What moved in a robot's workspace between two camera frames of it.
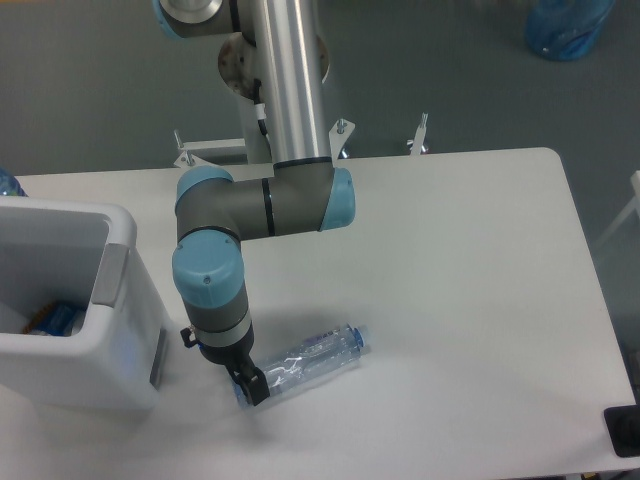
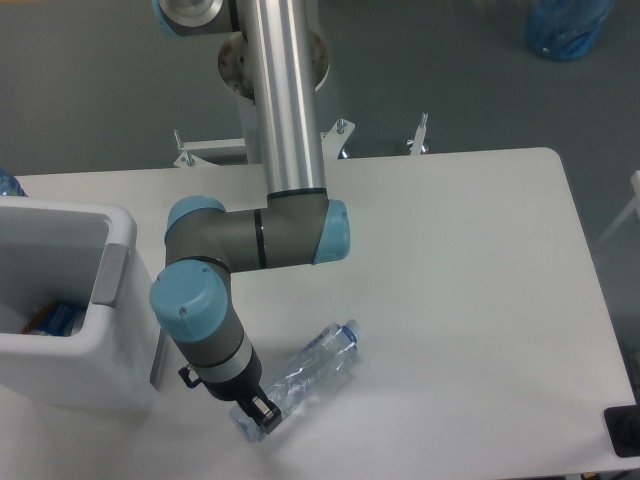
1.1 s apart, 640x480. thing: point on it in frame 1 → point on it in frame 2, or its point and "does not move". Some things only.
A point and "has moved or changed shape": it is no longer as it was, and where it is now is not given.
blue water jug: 565,30 does not move
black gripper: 237,358 → 246,391
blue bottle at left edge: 10,185 does not move
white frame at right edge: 635,181 does not move
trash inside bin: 56,319 does not move
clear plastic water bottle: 315,354 has moved or changed shape
